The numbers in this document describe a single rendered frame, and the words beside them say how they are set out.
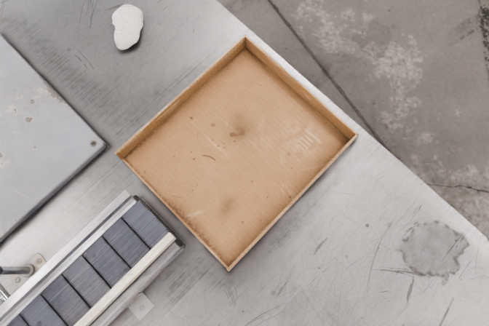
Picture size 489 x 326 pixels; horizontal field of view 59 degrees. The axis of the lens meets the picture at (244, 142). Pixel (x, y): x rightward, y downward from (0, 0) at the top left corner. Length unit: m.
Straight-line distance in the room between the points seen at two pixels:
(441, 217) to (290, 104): 0.31
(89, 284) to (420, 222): 0.52
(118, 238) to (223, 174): 0.19
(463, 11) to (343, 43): 0.52
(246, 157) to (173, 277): 0.22
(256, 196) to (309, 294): 0.17
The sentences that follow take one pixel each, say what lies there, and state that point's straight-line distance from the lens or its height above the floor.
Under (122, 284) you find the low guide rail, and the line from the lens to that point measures 0.65.
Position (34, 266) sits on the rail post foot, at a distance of 0.78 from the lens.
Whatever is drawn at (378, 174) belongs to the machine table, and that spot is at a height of 0.83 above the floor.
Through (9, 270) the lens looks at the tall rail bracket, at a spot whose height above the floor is 0.90.
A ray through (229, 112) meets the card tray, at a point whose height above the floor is 0.83.
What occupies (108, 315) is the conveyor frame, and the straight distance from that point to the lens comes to 0.70.
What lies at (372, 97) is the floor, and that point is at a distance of 1.74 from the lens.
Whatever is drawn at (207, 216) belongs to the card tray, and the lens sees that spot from 0.72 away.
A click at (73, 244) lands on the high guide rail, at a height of 0.96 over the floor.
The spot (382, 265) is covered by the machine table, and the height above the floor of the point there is 0.83.
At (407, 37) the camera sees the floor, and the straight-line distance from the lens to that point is 1.90.
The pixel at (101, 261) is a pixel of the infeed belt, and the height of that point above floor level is 0.88.
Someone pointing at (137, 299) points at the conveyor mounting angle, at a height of 0.83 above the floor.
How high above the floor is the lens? 1.55
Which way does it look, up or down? 74 degrees down
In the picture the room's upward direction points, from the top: 1 degrees clockwise
